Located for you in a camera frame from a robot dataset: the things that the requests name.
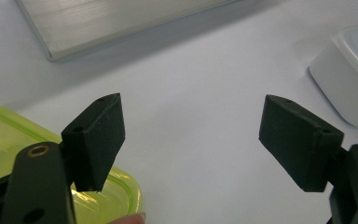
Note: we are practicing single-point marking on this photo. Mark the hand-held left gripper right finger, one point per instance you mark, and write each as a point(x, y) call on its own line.
point(298, 143)

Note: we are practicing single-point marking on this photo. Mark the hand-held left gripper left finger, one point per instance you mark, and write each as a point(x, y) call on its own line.
point(96, 140)

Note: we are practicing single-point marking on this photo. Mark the white plastic food container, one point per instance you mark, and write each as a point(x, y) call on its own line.
point(338, 87)

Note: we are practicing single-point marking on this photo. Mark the green translucent food container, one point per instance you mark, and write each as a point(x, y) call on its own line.
point(0, 140)

